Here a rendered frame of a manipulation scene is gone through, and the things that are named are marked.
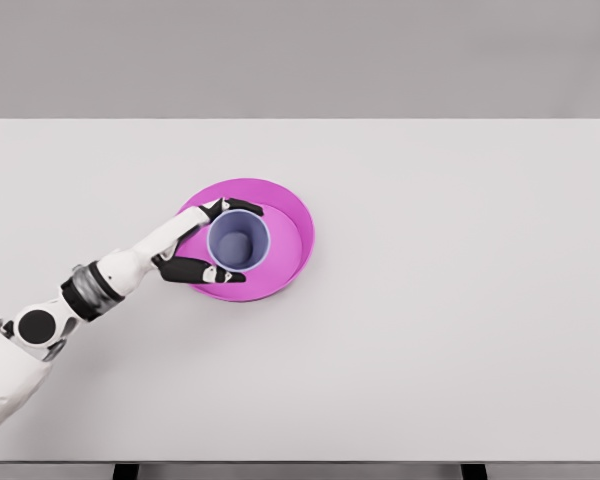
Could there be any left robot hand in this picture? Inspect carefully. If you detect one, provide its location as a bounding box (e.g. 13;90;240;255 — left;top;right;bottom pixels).
134;197;266;286

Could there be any lavender blue cup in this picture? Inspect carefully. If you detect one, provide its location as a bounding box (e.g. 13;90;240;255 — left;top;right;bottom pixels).
206;209;271;273

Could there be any magenta pink plate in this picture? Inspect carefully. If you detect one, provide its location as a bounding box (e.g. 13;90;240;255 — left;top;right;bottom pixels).
176;176;315;304

